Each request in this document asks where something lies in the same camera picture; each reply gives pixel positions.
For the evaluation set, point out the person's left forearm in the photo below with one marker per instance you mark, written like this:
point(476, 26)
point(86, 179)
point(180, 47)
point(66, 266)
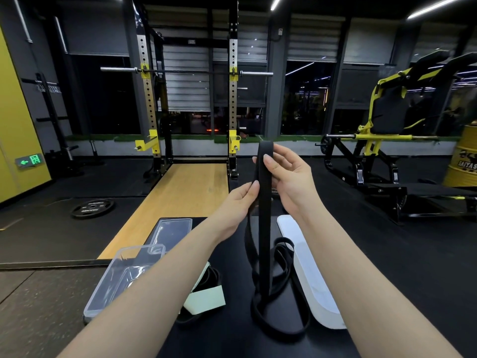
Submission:
point(149, 302)

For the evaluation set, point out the yellow black exercise machine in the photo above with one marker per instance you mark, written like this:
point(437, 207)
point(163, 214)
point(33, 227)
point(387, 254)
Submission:
point(372, 137)

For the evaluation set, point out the thin black resistance band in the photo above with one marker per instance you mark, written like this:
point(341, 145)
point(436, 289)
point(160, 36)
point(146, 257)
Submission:
point(212, 279)

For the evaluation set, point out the yellow barrel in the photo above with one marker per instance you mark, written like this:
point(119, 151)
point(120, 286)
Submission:
point(462, 160)

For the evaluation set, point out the yellow black squat rack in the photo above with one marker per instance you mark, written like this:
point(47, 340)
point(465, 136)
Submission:
point(233, 108)

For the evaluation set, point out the clear plastic lid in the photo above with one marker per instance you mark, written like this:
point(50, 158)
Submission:
point(171, 232)

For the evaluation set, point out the black upright bar holder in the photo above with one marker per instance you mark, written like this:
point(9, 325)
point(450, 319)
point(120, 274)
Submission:
point(95, 152)

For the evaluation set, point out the person's left hand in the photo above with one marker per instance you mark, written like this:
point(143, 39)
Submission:
point(234, 212)

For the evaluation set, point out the light green resistance band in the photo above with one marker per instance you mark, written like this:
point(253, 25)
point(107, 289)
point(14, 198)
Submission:
point(204, 270)
point(206, 300)

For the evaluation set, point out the tangle of black resistance bands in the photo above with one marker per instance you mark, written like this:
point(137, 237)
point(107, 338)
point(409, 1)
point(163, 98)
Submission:
point(257, 316)

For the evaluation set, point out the black weight plate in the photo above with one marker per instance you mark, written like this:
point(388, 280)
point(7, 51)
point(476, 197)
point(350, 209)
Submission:
point(92, 208)

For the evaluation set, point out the clear plastic container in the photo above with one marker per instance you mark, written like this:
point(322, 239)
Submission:
point(119, 275)

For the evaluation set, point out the person's right hand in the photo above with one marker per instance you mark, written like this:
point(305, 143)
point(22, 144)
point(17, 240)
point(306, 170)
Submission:
point(296, 186)

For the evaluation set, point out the wooden lifting platform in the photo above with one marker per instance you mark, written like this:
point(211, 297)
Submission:
point(179, 197)

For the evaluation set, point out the person's right forearm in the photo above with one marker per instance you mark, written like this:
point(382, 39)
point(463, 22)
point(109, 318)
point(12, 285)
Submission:
point(365, 294)

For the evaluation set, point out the white plastic lid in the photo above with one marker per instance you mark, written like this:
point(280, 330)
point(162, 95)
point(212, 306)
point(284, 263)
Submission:
point(313, 287)

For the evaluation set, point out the grey window blind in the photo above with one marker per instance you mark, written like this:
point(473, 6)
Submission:
point(186, 85)

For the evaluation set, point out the green exit sign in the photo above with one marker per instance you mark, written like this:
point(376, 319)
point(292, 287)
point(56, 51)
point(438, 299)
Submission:
point(30, 160)

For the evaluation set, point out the black plyo platform red side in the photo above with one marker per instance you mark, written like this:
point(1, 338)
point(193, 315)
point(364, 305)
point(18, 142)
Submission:
point(238, 331)

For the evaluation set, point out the silver barbell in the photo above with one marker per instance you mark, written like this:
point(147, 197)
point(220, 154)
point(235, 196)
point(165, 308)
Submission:
point(257, 73)

